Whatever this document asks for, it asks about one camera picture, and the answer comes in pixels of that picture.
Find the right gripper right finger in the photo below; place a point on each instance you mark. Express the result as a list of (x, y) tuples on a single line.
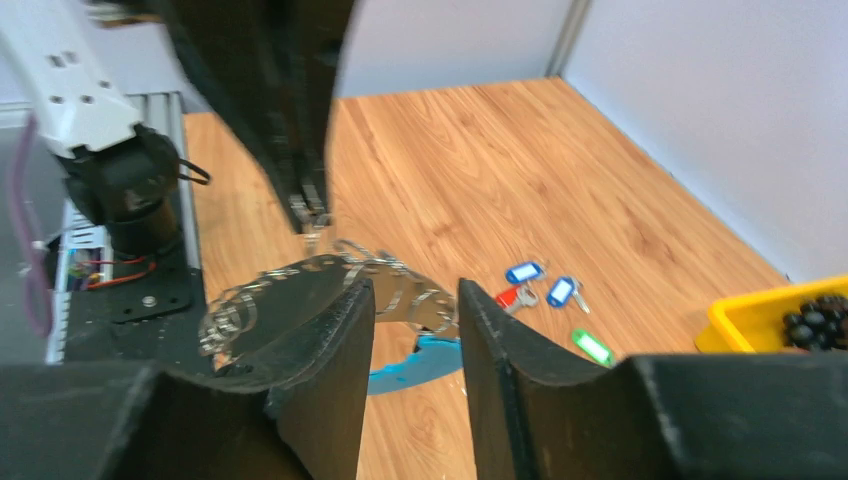
[(539, 411)]

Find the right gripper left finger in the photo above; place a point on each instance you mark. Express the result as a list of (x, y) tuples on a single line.
[(138, 400)]

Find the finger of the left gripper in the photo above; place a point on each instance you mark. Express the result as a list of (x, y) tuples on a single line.
[(225, 54), (311, 35)]

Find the metal key organizer blue handle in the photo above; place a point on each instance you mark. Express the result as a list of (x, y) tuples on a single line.
[(411, 311)]

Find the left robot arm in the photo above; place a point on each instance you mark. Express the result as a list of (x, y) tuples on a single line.
[(120, 172)]

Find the green key tag with key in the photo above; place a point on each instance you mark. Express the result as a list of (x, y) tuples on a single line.
[(594, 348)]

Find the red head key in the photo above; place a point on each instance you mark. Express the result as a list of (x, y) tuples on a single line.
[(517, 297)]

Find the blue key tag left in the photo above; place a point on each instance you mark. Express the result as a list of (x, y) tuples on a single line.
[(524, 272)]

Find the yellow plastic bin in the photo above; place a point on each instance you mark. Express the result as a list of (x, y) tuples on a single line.
[(752, 323)]

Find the dark grape bunch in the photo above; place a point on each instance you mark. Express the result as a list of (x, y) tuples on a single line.
[(819, 324)]

